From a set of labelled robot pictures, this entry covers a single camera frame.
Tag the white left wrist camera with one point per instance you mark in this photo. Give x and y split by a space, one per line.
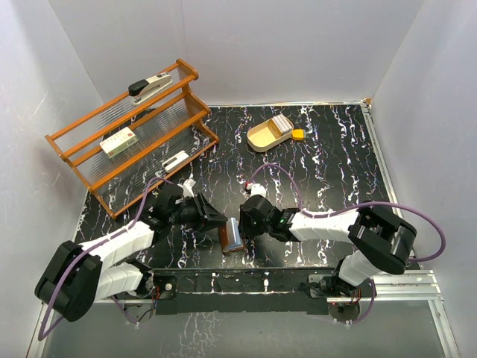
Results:
188 186

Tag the white red staples box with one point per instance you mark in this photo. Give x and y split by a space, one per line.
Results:
118 142

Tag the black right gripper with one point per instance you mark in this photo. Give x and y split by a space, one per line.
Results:
246 229

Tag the brown leather card holder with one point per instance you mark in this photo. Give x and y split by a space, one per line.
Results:
230 237

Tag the stack of credit cards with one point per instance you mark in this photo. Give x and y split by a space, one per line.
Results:
280 126

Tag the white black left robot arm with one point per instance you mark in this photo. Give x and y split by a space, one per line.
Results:
78 275

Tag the small white stapler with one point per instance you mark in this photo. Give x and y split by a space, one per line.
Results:
175 161

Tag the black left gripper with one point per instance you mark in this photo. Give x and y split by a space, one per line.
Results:
207 217

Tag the orange wooden shelf rack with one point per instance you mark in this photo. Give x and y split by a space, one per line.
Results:
165 124

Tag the yellow tape measure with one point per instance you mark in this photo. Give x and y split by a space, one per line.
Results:
298 134

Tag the beige oval tray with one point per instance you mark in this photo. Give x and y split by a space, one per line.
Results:
261 139

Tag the black white stapler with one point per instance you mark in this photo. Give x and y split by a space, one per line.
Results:
144 89

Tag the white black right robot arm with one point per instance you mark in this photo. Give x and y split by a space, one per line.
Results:
382 239

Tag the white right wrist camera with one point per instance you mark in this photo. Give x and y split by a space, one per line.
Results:
255 189

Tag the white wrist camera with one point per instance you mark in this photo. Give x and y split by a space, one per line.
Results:
188 186
255 189

